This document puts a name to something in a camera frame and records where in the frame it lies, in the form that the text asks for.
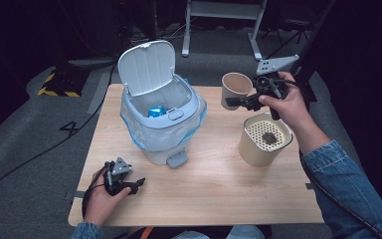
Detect white pedal trash bin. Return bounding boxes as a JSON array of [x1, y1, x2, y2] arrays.
[[117, 39, 202, 169]]

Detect bundle of floor cables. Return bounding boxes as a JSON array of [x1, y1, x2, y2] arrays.
[[127, 19, 188, 51]]

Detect long black floor cable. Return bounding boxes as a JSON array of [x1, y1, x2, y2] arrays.
[[0, 54, 121, 201]]

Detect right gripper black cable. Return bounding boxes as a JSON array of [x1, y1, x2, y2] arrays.
[[298, 148, 382, 239]]

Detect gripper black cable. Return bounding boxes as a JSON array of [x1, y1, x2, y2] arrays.
[[298, 148, 382, 239], [82, 163, 109, 218]]

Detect person's left hand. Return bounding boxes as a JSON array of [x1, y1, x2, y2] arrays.
[[83, 168, 132, 227]]

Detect black tripod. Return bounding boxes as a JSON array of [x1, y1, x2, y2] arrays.
[[263, 18, 312, 63]]

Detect white desk frame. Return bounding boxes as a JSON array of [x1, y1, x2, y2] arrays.
[[181, 0, 269, 62]]

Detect beige container with perforated strainer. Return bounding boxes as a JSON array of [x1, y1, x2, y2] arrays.
[[238, 112, 293, 168]]

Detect grey tape strip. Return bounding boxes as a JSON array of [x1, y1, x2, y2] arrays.
[[87, 73, 112, 116]]

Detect person's right hand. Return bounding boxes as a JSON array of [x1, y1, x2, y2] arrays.
[[258, 71, 309, 132]]

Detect blue snack packet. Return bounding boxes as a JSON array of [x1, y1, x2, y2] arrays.
[[147, 106, 168, 119]]

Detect person's legs in jeans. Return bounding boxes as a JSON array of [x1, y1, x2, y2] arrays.
[[173, 224, 274, 239]]

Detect beige paper cup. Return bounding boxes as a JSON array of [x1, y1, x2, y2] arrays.
[[221, 72, 255, 112]]

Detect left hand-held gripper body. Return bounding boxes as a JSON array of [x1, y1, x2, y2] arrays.
[[103, 156, 133, 197]]

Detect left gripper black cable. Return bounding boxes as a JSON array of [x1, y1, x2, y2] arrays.
[[82, 163, 109, 218]]

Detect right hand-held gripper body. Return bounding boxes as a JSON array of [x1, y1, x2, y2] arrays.
[[245, 54, 300, 113]]

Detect food scraps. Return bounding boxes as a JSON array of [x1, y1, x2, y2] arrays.
[[262, 131, 279, 145]]

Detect clear blue-edged bin liner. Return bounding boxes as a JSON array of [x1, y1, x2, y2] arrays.
[[119, 78, 209, 153]]

